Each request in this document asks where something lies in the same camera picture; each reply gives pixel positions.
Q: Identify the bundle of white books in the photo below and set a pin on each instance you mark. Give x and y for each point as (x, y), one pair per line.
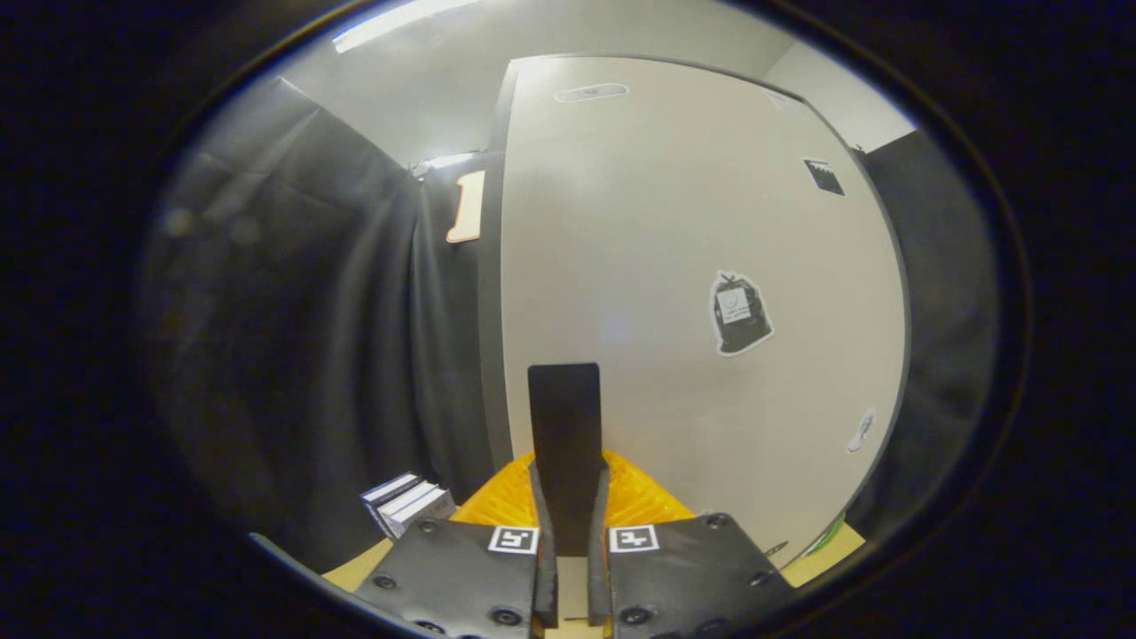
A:
(410, 504)

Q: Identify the black backdrop cloth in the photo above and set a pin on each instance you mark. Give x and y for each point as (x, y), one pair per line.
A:
(950, 337)
(302, 337)

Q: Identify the small green item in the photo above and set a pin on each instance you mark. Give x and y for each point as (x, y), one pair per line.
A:
(825, 535)

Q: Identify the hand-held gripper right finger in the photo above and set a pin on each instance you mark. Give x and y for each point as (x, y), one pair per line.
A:
(584, 426)

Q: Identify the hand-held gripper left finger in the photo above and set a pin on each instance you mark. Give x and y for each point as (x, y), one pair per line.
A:
(546, 426)

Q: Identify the white shoe cabinet door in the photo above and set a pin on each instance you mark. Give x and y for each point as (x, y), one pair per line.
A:
(639, 266)

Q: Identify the grey shoe cabinet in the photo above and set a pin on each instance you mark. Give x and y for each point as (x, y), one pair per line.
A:
(490, 284)

